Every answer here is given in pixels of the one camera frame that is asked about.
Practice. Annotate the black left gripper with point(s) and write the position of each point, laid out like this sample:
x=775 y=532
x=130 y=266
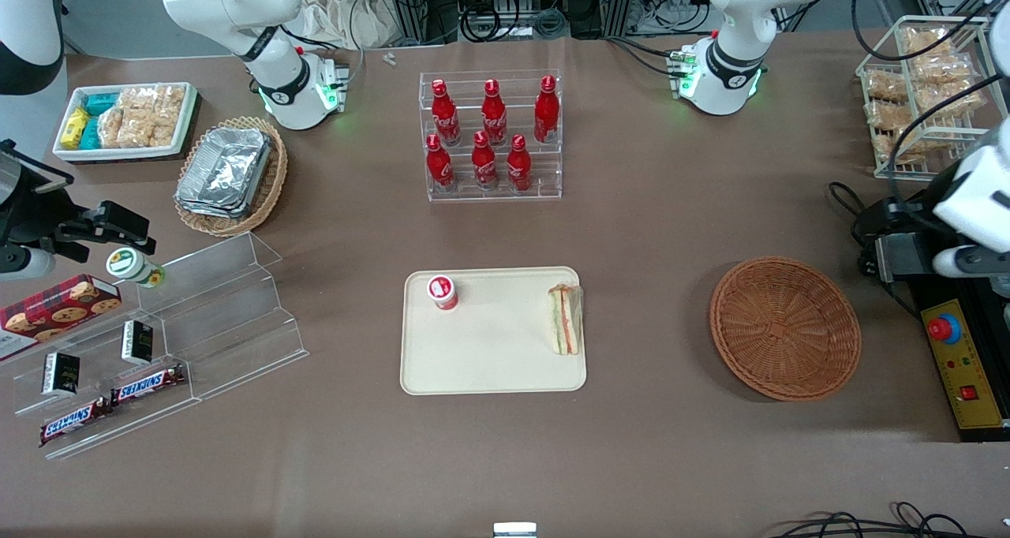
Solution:
x=877 y=226

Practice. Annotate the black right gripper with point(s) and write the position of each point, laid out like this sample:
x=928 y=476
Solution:
x=30 y=216

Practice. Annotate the triangle sandwich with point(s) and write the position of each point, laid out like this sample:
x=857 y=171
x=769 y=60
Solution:
x=566 y=321

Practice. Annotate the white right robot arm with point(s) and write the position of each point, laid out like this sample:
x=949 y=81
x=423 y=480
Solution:
x=237 y=1

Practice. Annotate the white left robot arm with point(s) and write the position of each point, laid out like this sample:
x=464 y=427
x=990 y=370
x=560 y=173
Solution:
x=734 y=17

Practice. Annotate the white rectangular snack tray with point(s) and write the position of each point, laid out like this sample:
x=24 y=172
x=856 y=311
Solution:
x=67 y=153

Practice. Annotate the brown round wicker basket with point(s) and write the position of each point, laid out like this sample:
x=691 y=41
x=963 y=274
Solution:
x=785 y=329

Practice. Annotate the tan oval wicker basket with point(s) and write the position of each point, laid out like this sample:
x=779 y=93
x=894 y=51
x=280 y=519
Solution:
x=272 y=183

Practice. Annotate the cream plastic tray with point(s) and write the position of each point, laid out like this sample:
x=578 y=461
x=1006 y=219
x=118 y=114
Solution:
x=489 y=349

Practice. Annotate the green white lidded cup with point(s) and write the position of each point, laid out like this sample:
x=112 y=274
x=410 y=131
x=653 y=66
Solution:
x=130 y=266

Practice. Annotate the black machine housing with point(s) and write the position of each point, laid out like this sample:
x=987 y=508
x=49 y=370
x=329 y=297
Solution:
x=919 y=293

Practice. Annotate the bagged fried snack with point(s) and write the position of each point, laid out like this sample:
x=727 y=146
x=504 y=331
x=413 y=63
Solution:
x=885 y=84
x=890 y=116
x=925 y=41
x=949 y=99
x=941 y=69
x=888 y=145

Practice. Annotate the aluminium foil container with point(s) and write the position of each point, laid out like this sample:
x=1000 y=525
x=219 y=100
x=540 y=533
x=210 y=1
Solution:
x=209 y=213
x=225 y=167

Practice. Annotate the clear rice cracker bag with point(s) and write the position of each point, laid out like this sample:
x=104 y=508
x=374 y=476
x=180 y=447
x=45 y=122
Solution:
x=170 y=112
x=138 y=100
x=136 y=130
x=112 y=126

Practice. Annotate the red plaid cookie box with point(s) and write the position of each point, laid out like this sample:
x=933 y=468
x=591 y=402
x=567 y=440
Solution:
x=55 y=313

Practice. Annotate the teal snack pack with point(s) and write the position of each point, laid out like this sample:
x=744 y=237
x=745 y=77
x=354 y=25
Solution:
x=100 y=102
x=91 y=133

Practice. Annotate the small black box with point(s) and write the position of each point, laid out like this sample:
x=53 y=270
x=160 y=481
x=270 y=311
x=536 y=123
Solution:
x=136 y=342
x=61 y=374

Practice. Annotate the yellow snack pack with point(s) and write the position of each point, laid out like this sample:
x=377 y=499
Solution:
x=74 y=128

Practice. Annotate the red emergency stop button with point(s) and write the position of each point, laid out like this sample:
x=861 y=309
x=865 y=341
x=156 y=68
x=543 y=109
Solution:
x=944 y=329

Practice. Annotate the clear acrylic stepped stand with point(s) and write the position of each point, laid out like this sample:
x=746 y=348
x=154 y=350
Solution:
x=237 y=317
x=102 y=435

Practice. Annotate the snickers chocolate bar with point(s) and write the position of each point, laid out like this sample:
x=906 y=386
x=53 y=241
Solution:
x=148 y=385
x=75 y=421

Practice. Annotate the yellow control panel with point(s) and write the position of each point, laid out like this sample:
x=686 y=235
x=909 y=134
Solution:
x=966 y=368

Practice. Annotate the beige cloth bag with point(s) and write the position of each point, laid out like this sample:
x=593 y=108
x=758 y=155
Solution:
x=339 y=13

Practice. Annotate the red cola bottle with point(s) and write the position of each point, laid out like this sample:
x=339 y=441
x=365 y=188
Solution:
x=445 y=116
x=518 y=167
x=439 y=167
x=484 y=163
x=546 y=112
x=494 y=116

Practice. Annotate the red white yogurt cup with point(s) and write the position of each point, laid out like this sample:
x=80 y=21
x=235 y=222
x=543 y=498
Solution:
x=443 y=292

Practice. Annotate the clear acrylic bottle rack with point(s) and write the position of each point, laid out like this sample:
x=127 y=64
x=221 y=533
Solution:
x=493 y=195

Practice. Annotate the white silver edge object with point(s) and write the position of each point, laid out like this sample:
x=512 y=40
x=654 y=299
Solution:
x=514 y=530

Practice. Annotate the grey metal bracket box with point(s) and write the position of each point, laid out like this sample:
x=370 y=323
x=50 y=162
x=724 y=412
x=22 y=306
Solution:
x=903 y=258

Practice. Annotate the aluminium frame posts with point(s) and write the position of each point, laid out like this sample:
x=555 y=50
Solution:
x=406 y=1

